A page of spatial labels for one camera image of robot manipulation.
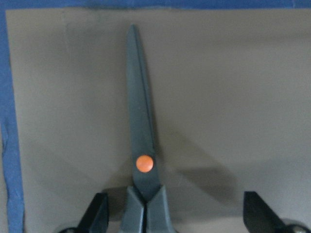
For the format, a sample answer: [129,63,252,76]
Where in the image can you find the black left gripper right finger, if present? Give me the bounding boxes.
[243,191,289,233]

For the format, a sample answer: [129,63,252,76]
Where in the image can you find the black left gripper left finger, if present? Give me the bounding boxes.
[77,193,108,233]

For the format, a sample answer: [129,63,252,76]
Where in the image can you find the grey scissors orange rivet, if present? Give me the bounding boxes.
[119,25,175,233]

